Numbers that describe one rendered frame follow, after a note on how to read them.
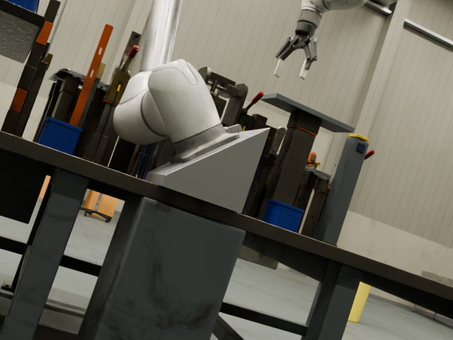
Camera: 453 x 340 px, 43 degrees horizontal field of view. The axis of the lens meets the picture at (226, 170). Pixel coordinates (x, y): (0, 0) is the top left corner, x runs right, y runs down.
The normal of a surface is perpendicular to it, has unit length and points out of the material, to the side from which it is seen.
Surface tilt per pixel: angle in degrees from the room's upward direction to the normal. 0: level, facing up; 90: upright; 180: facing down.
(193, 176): 90
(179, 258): 90
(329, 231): 90
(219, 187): 90
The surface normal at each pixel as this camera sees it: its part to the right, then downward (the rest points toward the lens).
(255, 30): 0.29, 0.03
